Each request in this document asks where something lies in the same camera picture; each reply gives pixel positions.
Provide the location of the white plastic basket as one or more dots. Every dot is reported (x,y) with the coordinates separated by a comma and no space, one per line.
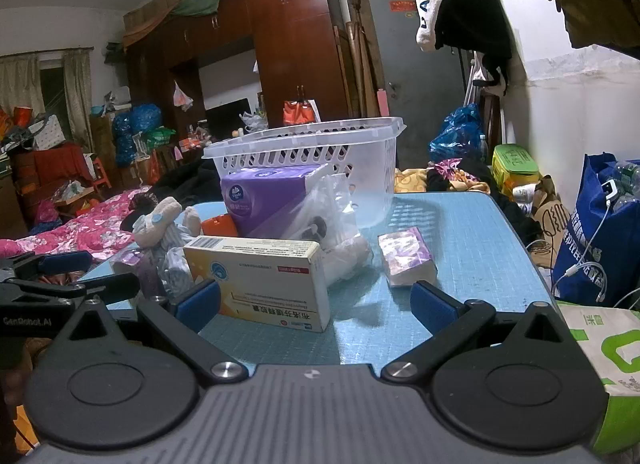
(350,154)

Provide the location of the large blue plastic bag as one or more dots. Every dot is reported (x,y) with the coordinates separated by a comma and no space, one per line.
(142,119)

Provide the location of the black clothing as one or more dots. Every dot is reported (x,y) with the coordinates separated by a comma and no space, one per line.
(190,179)

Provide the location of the red plastic stool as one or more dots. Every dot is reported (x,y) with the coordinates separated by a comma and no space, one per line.
(101,172)

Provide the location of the black television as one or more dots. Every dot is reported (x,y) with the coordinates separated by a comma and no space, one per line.
(227,119)

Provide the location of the small purple tissue packet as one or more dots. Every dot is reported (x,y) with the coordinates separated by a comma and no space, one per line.
(405,256)
(135,264)

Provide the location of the hanging white plastic bag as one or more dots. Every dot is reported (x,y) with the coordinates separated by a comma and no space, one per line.
(182,97)

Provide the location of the metal folding rack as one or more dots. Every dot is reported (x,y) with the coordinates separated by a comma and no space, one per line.
(470,89)

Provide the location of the purple tissue pack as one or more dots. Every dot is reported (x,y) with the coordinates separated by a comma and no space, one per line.
(260,194)

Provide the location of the red cloth covered cabinet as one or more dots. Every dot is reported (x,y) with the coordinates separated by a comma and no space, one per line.
(50,162)

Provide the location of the clear plastic bag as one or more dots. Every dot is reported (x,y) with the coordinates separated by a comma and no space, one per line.
(340,244)

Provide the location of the brown paper bag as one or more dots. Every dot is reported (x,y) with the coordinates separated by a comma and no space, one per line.
(550,214)

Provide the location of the beige curtain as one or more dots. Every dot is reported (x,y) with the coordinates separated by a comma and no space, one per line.
(20,84)
(77,94)

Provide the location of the floral cloth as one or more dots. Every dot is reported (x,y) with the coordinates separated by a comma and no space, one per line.
(450,167)

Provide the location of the pink floral blanket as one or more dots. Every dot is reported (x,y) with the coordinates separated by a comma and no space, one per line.
(100,219)

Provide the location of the grey door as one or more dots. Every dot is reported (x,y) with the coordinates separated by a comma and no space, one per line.
(415,74)

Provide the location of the green snack bag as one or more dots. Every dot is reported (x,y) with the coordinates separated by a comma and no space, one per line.
(160,137)

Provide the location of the green yellow box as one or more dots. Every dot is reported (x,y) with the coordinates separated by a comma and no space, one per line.
(515,164)

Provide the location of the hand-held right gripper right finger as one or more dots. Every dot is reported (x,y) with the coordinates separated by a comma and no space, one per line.
(432,306)

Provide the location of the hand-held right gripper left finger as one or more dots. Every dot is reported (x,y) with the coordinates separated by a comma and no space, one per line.
(197,301)

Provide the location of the dark hanging clothing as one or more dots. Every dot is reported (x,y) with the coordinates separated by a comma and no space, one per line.
(600,4)

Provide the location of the white green bag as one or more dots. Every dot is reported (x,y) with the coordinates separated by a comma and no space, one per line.
(615,344)

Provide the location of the plush doll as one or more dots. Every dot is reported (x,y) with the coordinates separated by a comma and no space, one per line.
(160,224)

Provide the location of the clear plastic bottle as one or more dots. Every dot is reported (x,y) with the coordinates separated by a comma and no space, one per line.
(483,149)

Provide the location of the blue tote bag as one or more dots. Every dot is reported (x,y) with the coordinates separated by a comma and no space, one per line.
(585,224)

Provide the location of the leaning wooden boards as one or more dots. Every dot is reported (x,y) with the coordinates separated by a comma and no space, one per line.
(362,69)

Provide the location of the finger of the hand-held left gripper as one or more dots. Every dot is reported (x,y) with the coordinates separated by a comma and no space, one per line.
(110,285)
(65,261)

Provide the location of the pink board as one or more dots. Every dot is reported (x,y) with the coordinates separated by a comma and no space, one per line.
(383,103)

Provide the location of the orange gift bag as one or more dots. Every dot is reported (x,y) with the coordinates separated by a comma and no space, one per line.
(300,113)

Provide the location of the yellow patterned pillow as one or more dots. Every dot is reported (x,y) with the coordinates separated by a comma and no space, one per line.
(412,179)

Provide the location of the brown wooden wardrobe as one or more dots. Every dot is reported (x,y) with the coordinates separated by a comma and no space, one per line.
(295,34)

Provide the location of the yellow white medicine box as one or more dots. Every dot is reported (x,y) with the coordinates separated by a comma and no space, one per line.
(260,279)

